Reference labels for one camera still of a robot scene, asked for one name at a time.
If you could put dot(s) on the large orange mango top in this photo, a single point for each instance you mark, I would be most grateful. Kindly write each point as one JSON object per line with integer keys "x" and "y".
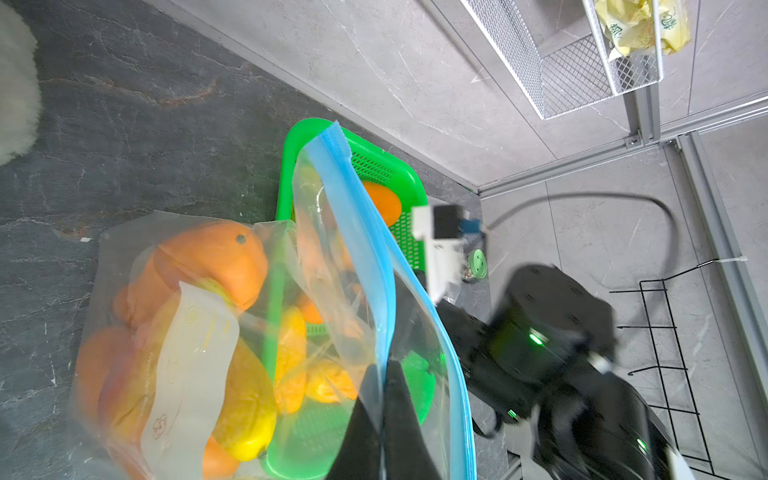
{"x": 386, "y": 202}

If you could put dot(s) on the white plush toy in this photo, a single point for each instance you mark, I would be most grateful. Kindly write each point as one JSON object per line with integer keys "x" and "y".
{"x": 21, "y": 99}

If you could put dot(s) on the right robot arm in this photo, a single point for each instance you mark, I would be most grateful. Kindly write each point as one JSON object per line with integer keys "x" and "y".
{"x": 547, "y": 355}

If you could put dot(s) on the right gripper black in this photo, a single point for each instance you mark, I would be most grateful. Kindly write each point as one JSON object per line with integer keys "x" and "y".
{"x": 484, "y": 377}

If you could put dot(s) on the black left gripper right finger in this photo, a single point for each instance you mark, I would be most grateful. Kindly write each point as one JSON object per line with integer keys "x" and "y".
{"x": 404, "y": 451}

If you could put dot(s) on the clear zip-top bag blue zipper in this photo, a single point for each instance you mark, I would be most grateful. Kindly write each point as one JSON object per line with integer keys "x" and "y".
{"x": 195, "y": 333}

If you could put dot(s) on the white wire wall basket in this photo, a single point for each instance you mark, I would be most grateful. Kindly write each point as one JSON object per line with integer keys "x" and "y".
{"x": 574, "y": 76}

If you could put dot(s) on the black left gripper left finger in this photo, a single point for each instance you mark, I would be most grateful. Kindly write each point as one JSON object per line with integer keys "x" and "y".
{"x": 361, "y": 453}

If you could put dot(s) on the yellow mango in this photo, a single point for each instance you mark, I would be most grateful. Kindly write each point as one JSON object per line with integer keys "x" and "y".
{"x": 248, "y": 417}

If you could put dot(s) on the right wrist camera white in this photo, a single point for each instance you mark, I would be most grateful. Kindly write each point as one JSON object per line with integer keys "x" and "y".
{"x": 448, "y": 235}

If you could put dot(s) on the black wall hook rack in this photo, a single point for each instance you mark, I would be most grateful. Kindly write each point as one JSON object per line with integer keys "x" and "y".
{"x": 673, "y": 351}

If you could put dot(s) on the green plastic basket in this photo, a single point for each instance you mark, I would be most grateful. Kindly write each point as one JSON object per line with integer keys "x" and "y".
{"x": 342, "y": 295}

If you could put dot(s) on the yellow packet in wire basket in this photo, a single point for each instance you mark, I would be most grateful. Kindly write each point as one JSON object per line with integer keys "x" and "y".
{"x": 629, "y": 26}

